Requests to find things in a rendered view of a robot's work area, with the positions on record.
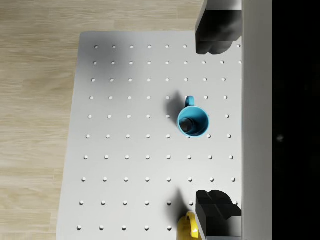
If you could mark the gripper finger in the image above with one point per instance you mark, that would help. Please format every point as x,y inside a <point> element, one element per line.
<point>215,30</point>
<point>215,212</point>

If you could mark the blue mug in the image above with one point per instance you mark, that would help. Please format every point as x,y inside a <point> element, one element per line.
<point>198,130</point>

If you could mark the yellow mug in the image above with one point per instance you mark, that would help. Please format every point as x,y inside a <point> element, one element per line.
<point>185,227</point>

